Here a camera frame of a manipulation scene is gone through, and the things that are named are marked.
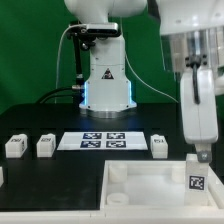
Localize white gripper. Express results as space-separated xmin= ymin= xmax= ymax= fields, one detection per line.
xmin=180 ymin=69 xmax=218 ymax=163

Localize white square table top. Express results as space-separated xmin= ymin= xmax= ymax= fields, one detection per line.
xmin=100 ymin=160 xmax=224 ymax=210

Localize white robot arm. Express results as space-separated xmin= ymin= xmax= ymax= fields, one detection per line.
xmin=64 ymin=0 xmax=224 ymax=163

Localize white marker sheet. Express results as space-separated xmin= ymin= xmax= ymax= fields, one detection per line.
xmin=58 ymin=132 xmax=148 ymax=150

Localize white block left edge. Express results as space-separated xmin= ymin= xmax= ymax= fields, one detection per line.
xmin=0 ymin=167 xmax=4 ymax=188

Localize white front rail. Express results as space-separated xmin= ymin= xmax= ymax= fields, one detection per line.
xmin=0 ymin=210 xmax=224 ymax=224

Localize black cables at base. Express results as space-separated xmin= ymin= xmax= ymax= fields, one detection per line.
xmin=35 ymin=85 xmax=84 ymax=105

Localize grey camera on stand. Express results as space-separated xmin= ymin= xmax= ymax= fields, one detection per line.
xmin=81 ymin=22 xmax=120 ymax=37

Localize grey cable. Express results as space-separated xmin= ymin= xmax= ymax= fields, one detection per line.
xmin=53 ymin=23 xmax=83 ymax=104

